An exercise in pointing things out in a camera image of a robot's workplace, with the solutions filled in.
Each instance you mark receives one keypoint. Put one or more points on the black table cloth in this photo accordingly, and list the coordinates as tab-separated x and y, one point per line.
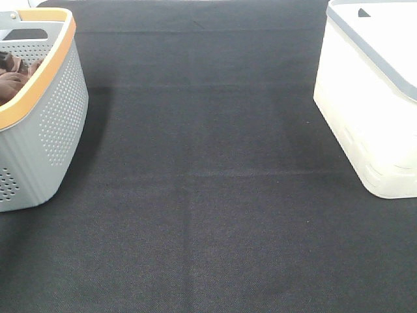
206	179

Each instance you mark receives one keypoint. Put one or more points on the grey perforated laundry basket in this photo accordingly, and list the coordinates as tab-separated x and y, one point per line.
41	126

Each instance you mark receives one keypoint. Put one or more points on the white storage bin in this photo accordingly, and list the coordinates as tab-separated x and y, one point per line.
365	89

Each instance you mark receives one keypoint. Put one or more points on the brown towels in basket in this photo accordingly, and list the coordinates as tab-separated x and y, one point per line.
15	73

